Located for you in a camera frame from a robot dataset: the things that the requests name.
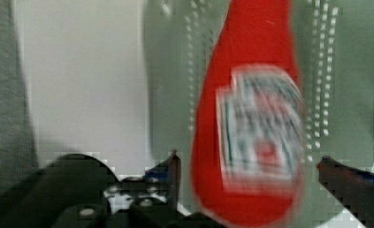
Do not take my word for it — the red plush ketchup bottle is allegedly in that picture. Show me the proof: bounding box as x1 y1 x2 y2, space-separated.
191 0 304 228

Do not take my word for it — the green perforated strainer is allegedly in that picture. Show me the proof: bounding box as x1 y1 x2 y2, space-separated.
143 0 374 228

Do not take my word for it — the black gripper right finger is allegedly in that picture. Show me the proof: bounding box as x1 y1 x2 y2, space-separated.
316 156 374 228

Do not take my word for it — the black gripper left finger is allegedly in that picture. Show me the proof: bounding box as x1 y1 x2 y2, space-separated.
51 150 227 228

